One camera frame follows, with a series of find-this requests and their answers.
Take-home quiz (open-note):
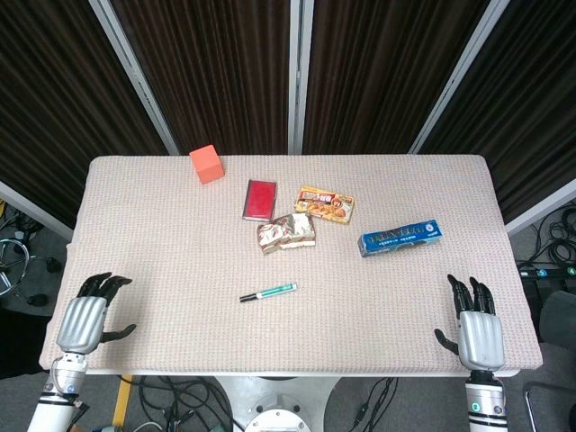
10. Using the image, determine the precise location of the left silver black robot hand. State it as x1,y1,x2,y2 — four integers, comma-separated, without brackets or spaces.
56,272,138,356

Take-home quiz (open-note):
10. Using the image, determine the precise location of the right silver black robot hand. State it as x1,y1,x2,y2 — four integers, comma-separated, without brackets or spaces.
434,273,504,373

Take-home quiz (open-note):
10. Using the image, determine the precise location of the green white marker pen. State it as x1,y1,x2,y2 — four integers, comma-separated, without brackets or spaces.
253,282,299,300

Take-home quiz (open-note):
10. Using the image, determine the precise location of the grey office chair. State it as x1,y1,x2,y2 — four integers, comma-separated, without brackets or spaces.
524,290,576,432

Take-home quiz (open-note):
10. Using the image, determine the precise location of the chrome stool base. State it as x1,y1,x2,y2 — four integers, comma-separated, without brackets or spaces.
0,238,63,307

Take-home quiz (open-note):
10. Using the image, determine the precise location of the yellow floor tape strip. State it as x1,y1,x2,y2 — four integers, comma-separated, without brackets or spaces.
111,374,134,428

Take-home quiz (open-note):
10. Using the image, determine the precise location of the black power strip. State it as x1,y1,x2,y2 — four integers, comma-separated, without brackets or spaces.
517,264,576,281

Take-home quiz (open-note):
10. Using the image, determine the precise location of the beige woven table cloth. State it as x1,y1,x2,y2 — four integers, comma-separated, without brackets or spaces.
38,155,544,377

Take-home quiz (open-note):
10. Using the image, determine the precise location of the long blue wrap box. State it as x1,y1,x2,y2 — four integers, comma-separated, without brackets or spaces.
357,219,443,258

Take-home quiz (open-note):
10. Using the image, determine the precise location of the orange foam cube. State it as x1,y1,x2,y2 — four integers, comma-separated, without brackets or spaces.
188,144,225,185

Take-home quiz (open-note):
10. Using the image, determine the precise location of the yellow curry roux box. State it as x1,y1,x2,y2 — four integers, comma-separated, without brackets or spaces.
293,185,355,225

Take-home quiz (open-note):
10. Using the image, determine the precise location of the red flat case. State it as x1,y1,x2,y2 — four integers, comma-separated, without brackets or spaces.
241,178,279,222

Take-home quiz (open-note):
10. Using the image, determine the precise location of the crumpled foil snack packet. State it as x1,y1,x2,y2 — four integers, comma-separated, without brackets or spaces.
256,212,318,256

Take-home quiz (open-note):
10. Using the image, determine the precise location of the dark ribbed partition panel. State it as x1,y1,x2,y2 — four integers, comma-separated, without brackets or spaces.
418,0,576,224
301,0,490,156
0,0,170,229
110,0,292,155

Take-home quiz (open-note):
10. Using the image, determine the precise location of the black coiled cable heap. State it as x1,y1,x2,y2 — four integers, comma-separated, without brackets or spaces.
517,209,576,266

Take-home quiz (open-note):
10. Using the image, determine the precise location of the black floor cable bundle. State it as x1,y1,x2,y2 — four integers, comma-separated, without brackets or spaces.
134,375,235,432

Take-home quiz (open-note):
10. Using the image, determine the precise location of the black cable with inline switch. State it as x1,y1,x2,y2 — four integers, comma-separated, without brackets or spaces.
349,376,400,432

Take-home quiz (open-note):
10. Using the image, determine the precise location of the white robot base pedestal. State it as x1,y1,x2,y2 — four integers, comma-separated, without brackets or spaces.
214,375,344,432

